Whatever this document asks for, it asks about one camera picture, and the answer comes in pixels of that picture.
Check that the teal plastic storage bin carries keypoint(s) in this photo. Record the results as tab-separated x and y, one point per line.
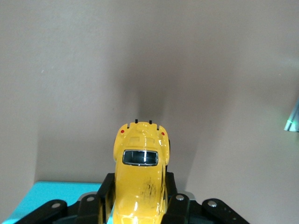
51	191

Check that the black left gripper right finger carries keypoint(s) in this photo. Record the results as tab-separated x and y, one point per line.
182	212

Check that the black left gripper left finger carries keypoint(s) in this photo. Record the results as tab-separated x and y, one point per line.
88	212

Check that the yellow toy beetle car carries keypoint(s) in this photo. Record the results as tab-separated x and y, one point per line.
137	182

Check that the brown table cover sheet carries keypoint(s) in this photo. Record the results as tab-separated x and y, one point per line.
149	70

